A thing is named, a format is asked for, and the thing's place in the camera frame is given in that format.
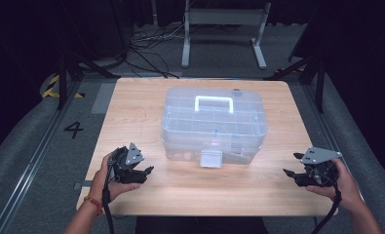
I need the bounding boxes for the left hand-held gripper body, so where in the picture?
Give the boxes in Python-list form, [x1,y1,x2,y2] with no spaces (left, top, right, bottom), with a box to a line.
[109,141,149,185]

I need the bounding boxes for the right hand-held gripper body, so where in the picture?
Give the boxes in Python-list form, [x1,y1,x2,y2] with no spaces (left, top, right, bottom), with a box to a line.
[296,146,343,188]

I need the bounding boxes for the clear plastic storage box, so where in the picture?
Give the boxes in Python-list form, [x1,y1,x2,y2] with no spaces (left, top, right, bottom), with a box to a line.
[160,85,269,169]

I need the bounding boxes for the person's left hand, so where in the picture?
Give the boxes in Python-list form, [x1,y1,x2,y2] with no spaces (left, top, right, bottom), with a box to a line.
[88,152,142,205]

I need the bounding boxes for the person's right hand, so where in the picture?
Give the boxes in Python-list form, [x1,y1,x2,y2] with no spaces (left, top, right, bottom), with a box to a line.
[305,158,364,210]

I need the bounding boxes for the person's dark clothing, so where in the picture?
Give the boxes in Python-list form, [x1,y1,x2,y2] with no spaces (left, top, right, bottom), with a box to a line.
[135,215,270,234]

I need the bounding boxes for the black tripod stand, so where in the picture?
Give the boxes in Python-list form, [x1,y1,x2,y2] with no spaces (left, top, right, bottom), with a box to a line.
[56,45,122,111]
[263,53,327,114]

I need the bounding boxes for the yellow and black tape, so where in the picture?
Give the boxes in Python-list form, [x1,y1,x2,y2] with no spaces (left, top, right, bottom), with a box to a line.
[41,74,86,99]

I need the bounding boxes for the white metal stand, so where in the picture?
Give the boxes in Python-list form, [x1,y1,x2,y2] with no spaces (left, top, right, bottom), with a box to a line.
[180,0,273,70]

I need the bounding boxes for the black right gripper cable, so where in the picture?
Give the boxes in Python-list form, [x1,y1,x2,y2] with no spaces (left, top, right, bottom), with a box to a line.
[311,169,343,234]

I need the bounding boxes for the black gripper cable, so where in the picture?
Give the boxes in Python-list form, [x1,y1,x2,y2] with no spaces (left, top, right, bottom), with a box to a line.
[101,155,117,234]
[311,169,343,234]

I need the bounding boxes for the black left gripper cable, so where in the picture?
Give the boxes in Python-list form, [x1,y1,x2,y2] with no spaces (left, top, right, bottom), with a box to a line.
[101,155,117,234]

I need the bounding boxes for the red and yellow bracelet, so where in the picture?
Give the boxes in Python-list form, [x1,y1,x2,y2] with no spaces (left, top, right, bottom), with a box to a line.
[83,195,104,217]

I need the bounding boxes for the tangle of black floor cables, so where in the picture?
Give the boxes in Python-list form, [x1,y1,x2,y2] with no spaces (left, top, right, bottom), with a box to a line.
[127,22,185,80]

